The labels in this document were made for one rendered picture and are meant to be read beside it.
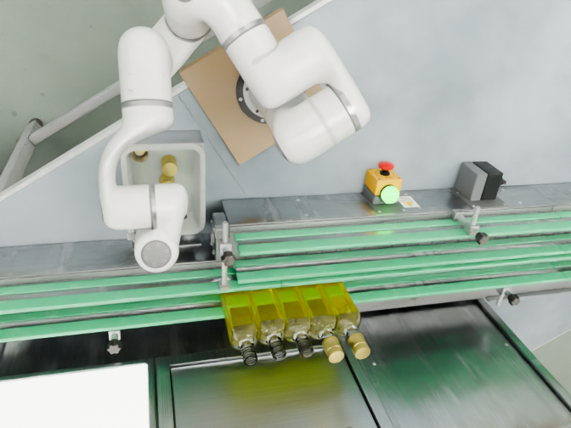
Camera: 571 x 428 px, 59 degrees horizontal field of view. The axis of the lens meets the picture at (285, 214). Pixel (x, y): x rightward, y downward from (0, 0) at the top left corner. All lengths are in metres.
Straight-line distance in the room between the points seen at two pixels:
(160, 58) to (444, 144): 0.81
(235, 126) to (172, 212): 0.37
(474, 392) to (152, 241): 0.83
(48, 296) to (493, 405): 1.01
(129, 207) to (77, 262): 0.40
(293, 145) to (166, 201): 0.23
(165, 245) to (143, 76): 0.28
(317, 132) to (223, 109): 0.34
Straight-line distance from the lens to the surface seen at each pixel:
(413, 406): 1.25
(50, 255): 1.28
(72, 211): 1.27
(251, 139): 1.19
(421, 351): 1.39
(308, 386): 1.19
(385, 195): 1.28
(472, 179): 1.42
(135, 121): 0.87
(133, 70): 0.88
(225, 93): 1.14
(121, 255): 1.24
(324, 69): 0.89
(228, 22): 0.90
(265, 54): 0.89
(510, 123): 1.51
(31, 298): 1.19
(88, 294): 1.17
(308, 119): 0.87
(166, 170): 1.15
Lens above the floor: 1.85
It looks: 56 degrees down
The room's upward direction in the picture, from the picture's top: 153 degrees clockwise
